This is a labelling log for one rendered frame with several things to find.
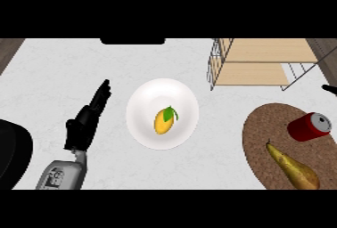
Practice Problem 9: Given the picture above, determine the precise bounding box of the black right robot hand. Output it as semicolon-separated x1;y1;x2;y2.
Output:
321;84;337;97

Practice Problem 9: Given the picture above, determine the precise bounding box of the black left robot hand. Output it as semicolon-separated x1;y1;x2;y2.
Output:
63;78;114;152

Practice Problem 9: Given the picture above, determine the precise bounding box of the red can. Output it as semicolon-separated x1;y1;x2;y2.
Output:
287;111;332;143

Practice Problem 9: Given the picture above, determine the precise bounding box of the brown oval placemat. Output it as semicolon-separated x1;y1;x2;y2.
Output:
241;102;337;191

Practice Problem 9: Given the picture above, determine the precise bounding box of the white oval plate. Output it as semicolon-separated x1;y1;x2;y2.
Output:
126;77;199;151

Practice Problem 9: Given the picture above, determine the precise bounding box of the yellow mango with green leaf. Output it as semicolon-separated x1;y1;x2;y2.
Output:
152;105;180;135

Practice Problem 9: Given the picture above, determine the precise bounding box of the black rounded appliance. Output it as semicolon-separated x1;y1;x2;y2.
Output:
0;118;34;191

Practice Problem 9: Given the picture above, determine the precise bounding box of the yellow-brown pear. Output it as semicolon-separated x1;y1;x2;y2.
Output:
264;139;321;191

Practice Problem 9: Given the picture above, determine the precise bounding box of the wire tiered shelf with wooden boards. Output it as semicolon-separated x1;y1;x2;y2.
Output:
205;38;337;92

